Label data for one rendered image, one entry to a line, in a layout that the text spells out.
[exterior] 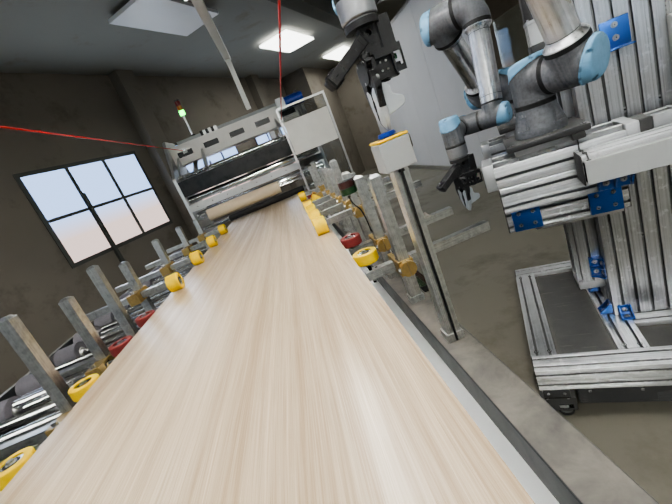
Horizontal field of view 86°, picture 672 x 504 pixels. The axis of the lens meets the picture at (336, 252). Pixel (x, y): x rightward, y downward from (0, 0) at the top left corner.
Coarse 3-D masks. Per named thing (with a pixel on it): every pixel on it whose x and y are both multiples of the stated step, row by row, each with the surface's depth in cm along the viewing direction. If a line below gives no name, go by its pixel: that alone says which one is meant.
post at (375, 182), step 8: (376, 176) 103; (376, 184) 104; (376, 192) 105; (384, 192) 105; (376, 200) 106; (384, 200) 105; (384, 208) 106; (384, 216) 107; (392, 216) 107; (384, 224) 109; (392, 224) 108; (392, 232) 108; (392, 240) 109; (400, 240) 109; (392, 248) 112; (400, 248) 110; (400, 256) 110; (408, 256) 111; (408, 280) 113; (416, 280) 113; (408, 288) 113; (416, 288) 114
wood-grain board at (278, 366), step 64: (256, 256) 172; (320, 256) 130; (192, 320) 118; (256, 320) 97; (320, 320) 82; (384, 320) 71; (128, 384) 90; (192, 384) 77; (256, 384) 67; (320, 384) 60; (384, 384) 54; (64, 448) 72; (128, 448) 64; (192, 448) 57; (256, 448) 52; (320, 448) 47; (384, 448) 43; (448, 448) 40
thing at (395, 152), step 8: (392, 136) 74; (400, 136) 74; (408, 136) 74; (376, 144) 75; (384, 144) 74; (392, 144) 74; (400, 144) 75; (408, 144) 75; (376, 152) 77; (384, 152) 75; (392, 152) 75; (400, 152) 75; (408, 152) 75; (376, 160) 80; (384, 160) 75; (392, 160) 75; (400, 160) 75; (408, 160) 76; (416, 160) 76; (384, 168) 76; (392, 168) 76; (400, 168) 76
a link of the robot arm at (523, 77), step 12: (528, 60) 105; (540, 60) 103; (516, 72) 108; (528, 72) 106; (540, 72) 103; (516, 84) 110; (528, 84) 107; (540, 84) 104; (516, 96) 112; (528, 96) 109; (540, 96) 108
